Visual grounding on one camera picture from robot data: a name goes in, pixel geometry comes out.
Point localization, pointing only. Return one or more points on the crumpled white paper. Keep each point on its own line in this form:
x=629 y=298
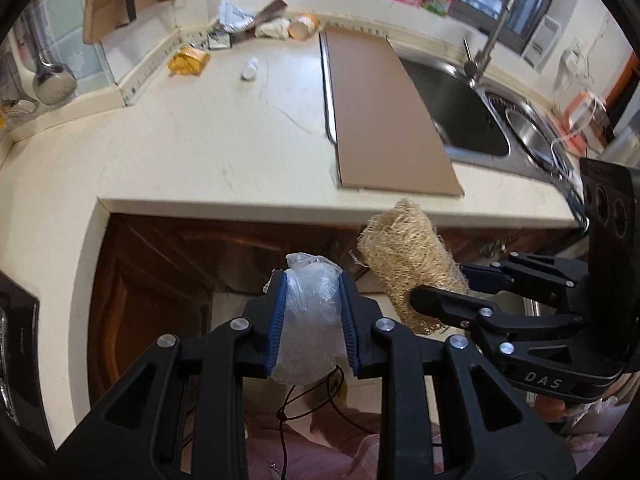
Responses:
x=274 y=27

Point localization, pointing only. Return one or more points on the stainless steel double sink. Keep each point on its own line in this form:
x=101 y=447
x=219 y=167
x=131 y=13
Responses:
x=460 y=120

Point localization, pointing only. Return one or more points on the brown wooden base cabinet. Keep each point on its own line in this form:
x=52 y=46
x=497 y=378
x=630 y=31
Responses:
x=150 y=285

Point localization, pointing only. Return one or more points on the brown cutting board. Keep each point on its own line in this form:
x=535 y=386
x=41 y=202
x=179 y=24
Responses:
x=380 y=110

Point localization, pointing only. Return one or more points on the dark framed window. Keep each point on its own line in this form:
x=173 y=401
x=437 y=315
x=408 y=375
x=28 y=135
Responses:
x=475 y=15

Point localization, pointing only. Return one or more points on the steel bowl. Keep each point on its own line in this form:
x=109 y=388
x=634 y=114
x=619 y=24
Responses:
x=530 y=130

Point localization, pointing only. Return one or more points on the white wall socket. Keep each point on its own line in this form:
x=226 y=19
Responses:
x=575 y=62

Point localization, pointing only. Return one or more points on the pink white small appliance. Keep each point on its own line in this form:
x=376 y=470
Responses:
x=582 y=110

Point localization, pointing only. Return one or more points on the green white torn packet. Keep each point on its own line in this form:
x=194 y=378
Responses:
x=232 y=15

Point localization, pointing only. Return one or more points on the beige loofah sponge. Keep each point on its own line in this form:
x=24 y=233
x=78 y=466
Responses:
x=400 y=255

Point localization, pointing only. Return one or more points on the orange paper cup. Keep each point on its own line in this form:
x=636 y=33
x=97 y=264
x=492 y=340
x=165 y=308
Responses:
x=305 y=27

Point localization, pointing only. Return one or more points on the steel electric kettle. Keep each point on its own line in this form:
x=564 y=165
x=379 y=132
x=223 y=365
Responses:
x=622 y=147

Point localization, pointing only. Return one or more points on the clear plastic bag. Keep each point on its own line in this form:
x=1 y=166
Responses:
x=310 y=320

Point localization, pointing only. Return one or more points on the wooden cutting board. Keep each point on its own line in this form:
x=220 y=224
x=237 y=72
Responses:
x=105 y=0

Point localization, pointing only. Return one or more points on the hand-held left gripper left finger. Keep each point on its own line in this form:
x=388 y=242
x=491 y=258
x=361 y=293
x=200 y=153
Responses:
x=277 y=320

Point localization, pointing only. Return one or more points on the small white bottle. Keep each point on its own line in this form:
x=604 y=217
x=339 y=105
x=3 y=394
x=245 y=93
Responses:
x=250 y=69

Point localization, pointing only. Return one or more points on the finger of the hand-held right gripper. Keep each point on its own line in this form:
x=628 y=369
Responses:
x=475 y=277
x=440 y=302

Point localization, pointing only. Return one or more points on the black glass cooktop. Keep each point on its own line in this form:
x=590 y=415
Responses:
x=20 y=360

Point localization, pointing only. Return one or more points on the steel gooseneck faucet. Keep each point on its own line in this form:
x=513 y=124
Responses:
x=492 y=35

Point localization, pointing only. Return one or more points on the person's pink pants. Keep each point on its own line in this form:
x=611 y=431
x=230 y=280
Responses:
x=310 y=455

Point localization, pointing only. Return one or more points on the brown green milk carton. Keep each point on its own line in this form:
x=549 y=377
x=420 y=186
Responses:
x=270 y=10

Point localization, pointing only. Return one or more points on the steel ladle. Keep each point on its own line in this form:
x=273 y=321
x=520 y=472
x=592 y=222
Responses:
x=55 y=85

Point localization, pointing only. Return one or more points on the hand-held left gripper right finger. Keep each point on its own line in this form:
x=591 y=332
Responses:
x=350 y=320

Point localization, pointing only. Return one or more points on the yellow snack packet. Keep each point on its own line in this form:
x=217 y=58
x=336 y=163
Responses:
x=187 y=60

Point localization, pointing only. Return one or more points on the steel slotted spoon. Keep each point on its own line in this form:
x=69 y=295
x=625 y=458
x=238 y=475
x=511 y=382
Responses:
x=20 y=108

